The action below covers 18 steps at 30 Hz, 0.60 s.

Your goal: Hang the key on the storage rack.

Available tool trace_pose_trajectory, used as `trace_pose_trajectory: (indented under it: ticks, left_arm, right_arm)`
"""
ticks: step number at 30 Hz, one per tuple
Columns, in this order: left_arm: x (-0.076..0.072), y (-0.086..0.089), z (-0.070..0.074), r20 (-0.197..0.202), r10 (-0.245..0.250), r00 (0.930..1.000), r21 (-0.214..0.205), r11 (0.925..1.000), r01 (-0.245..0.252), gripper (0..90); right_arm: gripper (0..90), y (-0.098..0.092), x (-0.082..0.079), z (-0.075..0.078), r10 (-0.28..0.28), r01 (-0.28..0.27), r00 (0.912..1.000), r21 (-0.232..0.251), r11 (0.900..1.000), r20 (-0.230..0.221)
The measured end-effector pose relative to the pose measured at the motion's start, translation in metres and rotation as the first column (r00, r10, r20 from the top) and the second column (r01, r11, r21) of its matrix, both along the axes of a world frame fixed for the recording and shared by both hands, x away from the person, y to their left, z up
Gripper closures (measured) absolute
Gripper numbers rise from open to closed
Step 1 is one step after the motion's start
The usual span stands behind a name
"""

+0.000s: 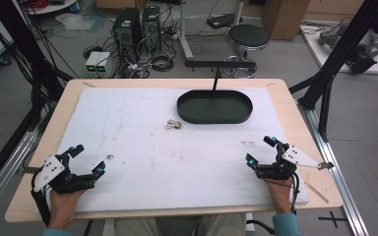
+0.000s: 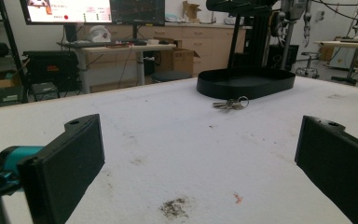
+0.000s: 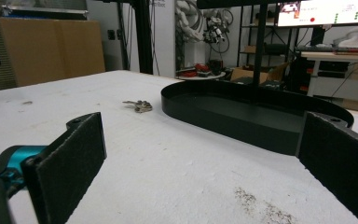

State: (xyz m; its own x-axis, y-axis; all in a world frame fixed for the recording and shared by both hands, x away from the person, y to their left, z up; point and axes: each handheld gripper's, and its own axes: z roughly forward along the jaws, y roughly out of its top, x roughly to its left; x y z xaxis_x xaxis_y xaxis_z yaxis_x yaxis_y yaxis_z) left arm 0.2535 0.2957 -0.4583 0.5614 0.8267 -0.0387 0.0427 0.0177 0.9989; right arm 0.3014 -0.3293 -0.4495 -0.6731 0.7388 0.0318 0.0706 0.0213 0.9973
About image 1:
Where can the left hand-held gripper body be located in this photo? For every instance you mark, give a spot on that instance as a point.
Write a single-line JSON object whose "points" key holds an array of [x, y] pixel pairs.
{"points": [[59, 178]]}

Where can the round white table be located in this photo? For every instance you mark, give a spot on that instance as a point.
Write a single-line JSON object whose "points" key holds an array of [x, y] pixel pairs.
{"points": [[50, 6]]}

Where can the white power supply box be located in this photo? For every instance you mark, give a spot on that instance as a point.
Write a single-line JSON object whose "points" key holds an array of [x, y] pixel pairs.
{"points": [[92, 62], [103, 62]]}

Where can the black oval tray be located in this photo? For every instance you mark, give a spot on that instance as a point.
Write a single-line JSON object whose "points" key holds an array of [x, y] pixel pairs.
{"points": [[215, 109]]}

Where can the slim black computer tower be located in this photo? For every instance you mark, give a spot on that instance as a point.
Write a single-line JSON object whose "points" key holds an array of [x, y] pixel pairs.
{"points": [[151, 28]]}

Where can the person's right hand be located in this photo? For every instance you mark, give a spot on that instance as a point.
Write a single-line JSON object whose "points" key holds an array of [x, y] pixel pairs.
{"points": [[280, 196]]}

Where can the aluminium rail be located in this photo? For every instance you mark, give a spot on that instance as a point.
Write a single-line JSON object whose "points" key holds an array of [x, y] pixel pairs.
{"points": [[3, 180], [334, 170]]}

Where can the flat black device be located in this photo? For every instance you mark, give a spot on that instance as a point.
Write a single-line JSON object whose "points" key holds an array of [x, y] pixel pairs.
{"points": [[223, 21]]}

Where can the large black computer tower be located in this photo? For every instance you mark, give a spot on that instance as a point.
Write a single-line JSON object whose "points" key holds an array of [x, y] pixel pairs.
{"points": [[127, 29]]}

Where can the thin wooden stick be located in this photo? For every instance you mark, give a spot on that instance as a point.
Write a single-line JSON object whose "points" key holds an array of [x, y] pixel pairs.
{"points": [[316, 192]]}

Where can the white floor board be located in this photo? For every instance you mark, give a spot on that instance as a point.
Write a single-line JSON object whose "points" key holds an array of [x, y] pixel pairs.
{"points": [[328, 55]]}

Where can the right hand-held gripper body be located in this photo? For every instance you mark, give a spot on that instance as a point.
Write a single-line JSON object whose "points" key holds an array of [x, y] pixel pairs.
{"points": [[280, 168]]}

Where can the brown cardboard box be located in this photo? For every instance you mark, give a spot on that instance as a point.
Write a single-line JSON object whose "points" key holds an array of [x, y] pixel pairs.
{"points": [[285, 19]]}

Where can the black round stool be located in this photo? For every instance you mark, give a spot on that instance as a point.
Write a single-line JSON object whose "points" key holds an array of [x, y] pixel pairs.
{"points": [[248, 36]]}

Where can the white desk leg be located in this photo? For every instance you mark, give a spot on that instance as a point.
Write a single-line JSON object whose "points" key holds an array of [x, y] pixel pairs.
{"points": [[185, 32]]}

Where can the white foam board mat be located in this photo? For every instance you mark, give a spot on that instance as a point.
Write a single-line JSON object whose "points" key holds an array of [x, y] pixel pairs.
{"points": [[177, 164]]}

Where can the black stand bar with pole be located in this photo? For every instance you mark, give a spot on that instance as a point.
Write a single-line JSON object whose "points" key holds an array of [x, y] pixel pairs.
{"points": [[220, 64]]}

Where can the grey machine on floor board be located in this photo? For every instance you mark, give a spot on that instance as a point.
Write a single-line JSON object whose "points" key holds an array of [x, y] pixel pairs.
{"points": [[357, 46]]}

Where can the person's left hand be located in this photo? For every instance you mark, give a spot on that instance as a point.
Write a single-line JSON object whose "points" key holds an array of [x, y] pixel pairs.
{"points": [[62, 209]]}

